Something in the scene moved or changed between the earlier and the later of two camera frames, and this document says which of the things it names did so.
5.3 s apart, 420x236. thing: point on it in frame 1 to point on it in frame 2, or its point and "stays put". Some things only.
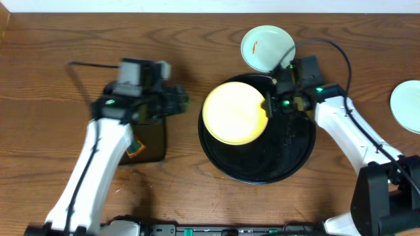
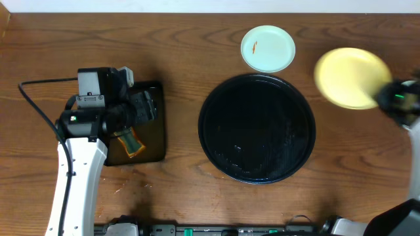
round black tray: x=280 y=151 stays put
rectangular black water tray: x=152 y=136 stays put
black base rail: x=232 y=229 stays put
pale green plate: x=262 y=46 stays put
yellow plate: x=233 y=115 to x=350 y=77
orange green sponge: x=135 y=147 stays put
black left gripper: x=175 y=99 to x=144 y=107
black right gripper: x=272 y=110 to x=384 y=88
